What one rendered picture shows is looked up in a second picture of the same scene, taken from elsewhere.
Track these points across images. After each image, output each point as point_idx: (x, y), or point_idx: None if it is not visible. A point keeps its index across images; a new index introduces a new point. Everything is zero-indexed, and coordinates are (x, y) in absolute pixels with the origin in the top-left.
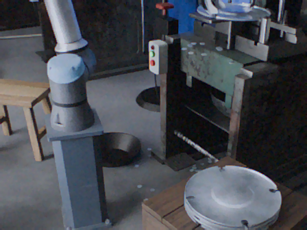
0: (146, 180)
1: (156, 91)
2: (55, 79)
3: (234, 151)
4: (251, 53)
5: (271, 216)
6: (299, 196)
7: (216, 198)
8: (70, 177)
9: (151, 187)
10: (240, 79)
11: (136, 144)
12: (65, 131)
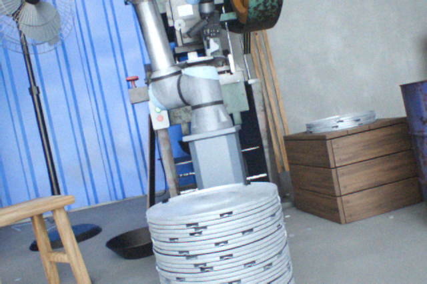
0: None
1: (159, 153)
2: (212, 77)
3: (271, 143)
4: (229, 83)
5: (368, 111)
6: None
7: (343, 117)
8: (243, 178)
9: None
10: (257, 84)
11: (148, 231)
12: (229, 126)
